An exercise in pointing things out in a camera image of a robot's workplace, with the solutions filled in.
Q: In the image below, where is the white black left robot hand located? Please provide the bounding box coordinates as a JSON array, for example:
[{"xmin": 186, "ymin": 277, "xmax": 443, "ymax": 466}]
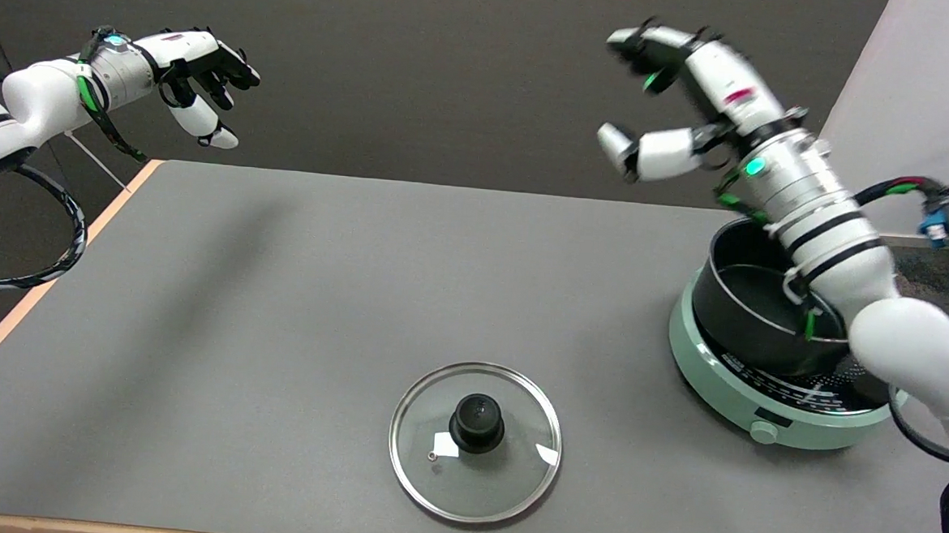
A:
[{"xmin": 149, "ymin": 27, "xmax": 264, "ymax": 152}]

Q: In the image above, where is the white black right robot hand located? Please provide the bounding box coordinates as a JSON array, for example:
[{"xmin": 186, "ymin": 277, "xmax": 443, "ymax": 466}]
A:
[{"xmin": 595, "ymin": 17, "xmax": 813, "ymax": 193}]

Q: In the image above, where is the glass pot lid black knob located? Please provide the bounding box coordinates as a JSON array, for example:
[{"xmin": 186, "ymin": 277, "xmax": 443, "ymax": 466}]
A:
[{"xmin": 385, "ymin": 357, "xmax": 568, "ymax": 527}]

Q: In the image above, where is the green round induction cooker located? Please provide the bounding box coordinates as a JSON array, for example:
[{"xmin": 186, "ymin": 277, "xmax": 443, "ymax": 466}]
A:
[{"xmin": 663, "ymin": 264, "xmax": 919, "ymax": 455}]

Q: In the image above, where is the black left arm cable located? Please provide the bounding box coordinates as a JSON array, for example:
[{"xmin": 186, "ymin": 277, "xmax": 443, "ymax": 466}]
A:
[{"xmin": 0, "ymin": 162, "xmax": 92, "ymax": 295}]

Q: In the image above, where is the black saucepan with handle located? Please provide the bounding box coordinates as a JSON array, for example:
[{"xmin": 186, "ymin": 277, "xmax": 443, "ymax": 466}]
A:
[{"xmin": 689, "ymin": 215, "xmax": 861, "ymax": 381}]

